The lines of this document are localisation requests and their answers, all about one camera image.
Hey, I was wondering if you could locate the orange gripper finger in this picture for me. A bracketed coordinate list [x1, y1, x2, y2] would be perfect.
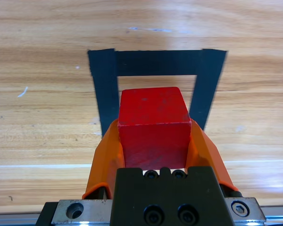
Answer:
[82, 118, 126, 200]
[185, 119, 243, 198]

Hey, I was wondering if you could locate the red wooden cube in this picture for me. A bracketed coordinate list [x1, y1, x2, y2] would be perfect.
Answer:
[117, 86, 192, 170]

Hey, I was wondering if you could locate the black tape square outline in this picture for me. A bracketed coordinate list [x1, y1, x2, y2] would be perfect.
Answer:
[87, 48, 228, 137]

